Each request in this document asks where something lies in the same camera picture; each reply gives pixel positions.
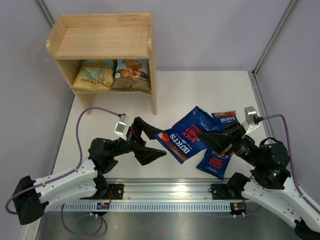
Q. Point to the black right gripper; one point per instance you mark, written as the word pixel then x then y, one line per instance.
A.
pixel 227 141

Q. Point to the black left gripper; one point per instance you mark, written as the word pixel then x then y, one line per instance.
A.
pixel 144 155

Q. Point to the blue burts bag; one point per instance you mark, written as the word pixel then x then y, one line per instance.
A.
pixel 222 119
pixel 182 140
pixel 214 164

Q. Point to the light blue cassava chips bag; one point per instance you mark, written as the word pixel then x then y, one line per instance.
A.
pixel 132 75

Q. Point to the yellow kettle chips bag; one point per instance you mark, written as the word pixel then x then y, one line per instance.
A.
pixel 95 76

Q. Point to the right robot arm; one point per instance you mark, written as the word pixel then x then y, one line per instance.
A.
pixel 272 185

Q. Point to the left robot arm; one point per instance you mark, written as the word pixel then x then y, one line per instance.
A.
pixel 32 198

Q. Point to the wooden two-tier shelf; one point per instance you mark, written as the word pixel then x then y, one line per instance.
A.
pixel 76 37

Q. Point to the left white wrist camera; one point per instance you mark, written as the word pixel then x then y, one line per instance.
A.
pixel 121 126

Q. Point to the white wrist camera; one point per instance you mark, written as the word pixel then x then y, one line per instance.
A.
pixel 121 126
pixel 252 120

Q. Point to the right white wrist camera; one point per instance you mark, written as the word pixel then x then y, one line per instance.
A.
pixel 252 120

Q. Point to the aluminium mounting rail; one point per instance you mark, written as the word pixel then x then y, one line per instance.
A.
pixel 156 190

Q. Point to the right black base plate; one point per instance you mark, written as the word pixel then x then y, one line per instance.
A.
pixel 221 191

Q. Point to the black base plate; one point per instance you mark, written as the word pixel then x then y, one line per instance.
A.
pixel 115 191
pixel 221 191

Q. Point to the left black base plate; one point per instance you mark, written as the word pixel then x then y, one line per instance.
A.
pixel 115 191

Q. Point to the white slotted cable duct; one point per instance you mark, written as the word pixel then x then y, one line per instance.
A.
pixel 210 207

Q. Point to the right aluminium frame post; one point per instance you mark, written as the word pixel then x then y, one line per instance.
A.
pixel 274 36

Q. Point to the aluminium frame post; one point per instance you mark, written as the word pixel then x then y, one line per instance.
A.
pixel 274 36
pixel 45 12

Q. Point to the left aluminium frame post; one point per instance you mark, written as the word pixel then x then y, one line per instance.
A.
pixel 45 12

